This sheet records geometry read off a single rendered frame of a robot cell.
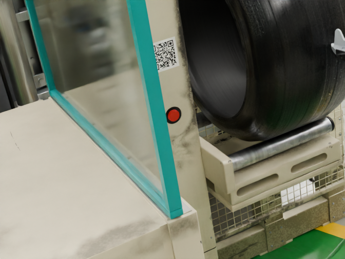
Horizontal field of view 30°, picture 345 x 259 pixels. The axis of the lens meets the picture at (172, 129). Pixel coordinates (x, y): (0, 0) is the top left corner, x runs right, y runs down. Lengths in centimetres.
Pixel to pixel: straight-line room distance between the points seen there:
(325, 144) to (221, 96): 35
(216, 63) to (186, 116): 40
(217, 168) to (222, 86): 40
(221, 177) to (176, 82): 26
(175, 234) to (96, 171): 20
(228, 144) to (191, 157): 31
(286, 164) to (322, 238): 119
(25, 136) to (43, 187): 20
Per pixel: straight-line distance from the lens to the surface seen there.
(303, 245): 284
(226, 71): 199
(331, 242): 286
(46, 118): 122
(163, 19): 152
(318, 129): 178
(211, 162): 165
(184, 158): 167
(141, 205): 89
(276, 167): 171
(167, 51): 155
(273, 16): 147
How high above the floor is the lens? 174
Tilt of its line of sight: 26 degrees down
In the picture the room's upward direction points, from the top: 10 degrees counter-clockwise
